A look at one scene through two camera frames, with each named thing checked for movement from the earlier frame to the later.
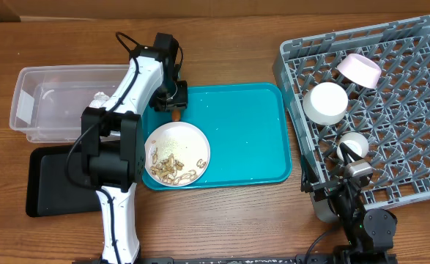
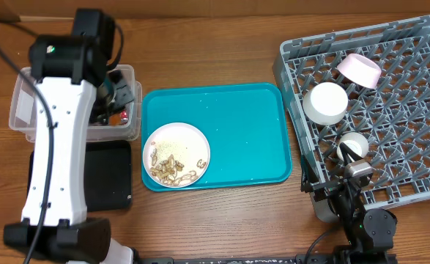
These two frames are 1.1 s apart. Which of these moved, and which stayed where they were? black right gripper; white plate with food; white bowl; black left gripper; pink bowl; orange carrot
Moved: orange carrot; black left gripper
Stayed: black right gripper; white plate with food; pink bowl; white bowl
